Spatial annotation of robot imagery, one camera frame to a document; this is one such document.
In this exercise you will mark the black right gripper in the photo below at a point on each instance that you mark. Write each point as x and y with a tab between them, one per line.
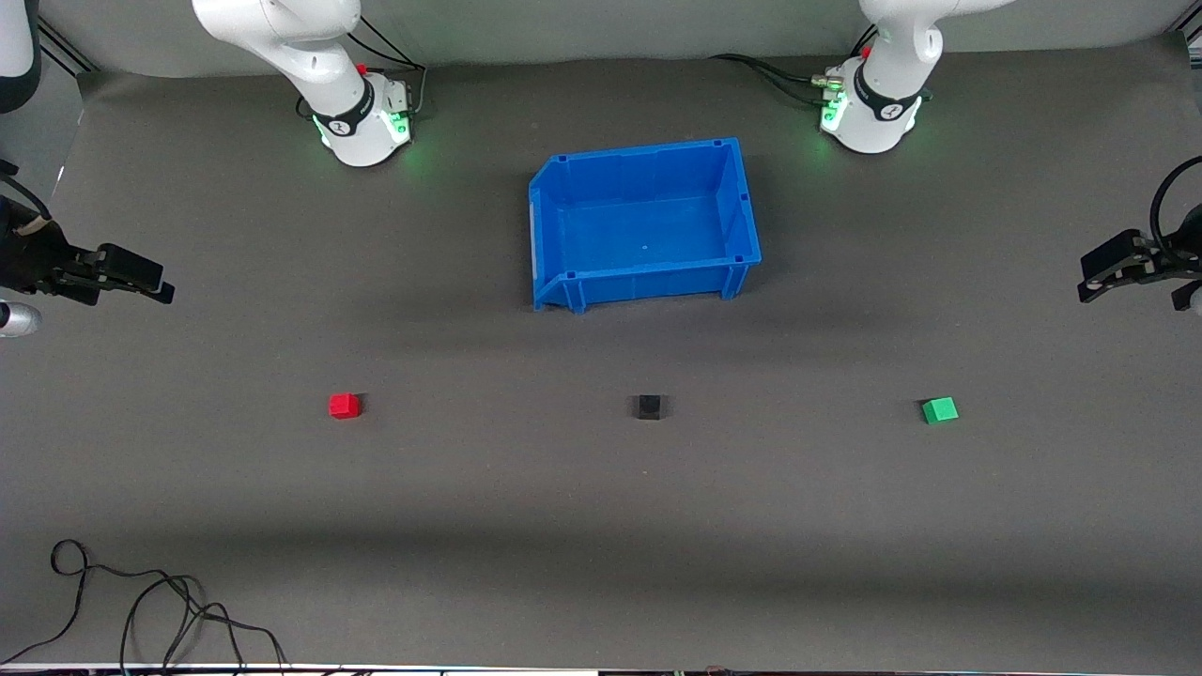
28	260

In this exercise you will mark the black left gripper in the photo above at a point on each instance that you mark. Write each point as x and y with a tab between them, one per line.
1185	260

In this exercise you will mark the small red cube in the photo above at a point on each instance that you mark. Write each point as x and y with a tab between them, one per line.
345	406

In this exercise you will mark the small green cube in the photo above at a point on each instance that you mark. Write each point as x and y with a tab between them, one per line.
939	410

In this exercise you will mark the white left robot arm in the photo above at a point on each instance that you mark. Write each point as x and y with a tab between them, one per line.
883	103

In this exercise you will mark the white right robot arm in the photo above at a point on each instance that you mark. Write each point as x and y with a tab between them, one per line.
319	56

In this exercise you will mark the small black cube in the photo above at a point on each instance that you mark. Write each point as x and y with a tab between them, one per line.
649	407

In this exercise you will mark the dark grey table mat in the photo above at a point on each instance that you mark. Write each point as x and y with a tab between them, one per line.
563	516

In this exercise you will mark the blue plastic storage bin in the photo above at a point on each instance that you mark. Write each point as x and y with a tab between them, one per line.
648	225

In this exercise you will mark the small black bracket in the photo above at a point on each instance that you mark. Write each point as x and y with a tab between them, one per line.
7	168

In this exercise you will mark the black frame rail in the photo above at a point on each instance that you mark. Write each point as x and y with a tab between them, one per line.
66	49
1188	36

